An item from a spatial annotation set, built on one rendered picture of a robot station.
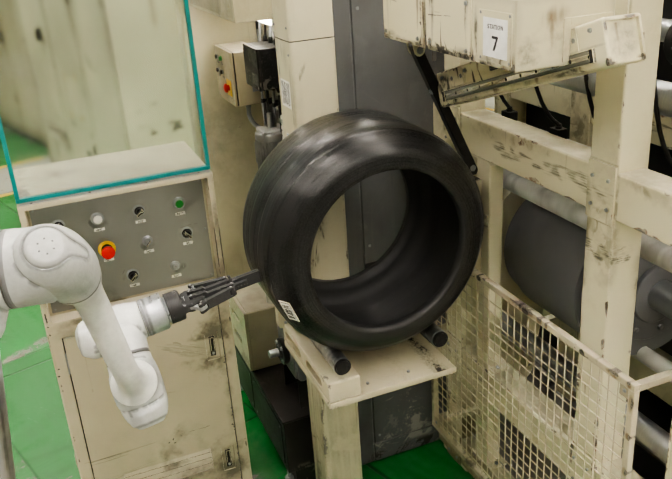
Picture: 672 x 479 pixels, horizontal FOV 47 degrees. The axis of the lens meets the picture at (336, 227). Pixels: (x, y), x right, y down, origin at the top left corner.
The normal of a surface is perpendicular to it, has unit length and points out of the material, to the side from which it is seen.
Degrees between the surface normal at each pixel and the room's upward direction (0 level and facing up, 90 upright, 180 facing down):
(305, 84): 90
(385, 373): 0
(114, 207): 90
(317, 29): 90
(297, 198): 62
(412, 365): 0
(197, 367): 90
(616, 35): 72
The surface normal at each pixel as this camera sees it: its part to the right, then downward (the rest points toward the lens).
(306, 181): -0.25, -0.18
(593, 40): -0.92, 0.20
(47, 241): 0.25, -0.32
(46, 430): -0.07, -0.92
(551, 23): 0.38, 0.33
